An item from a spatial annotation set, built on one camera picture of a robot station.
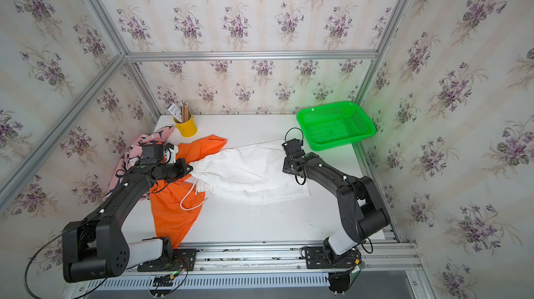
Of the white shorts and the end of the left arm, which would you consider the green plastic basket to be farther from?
the end of the left arm

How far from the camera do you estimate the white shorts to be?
90 centimetres

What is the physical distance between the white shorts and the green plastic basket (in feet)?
0.83

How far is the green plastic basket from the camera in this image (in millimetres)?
1098
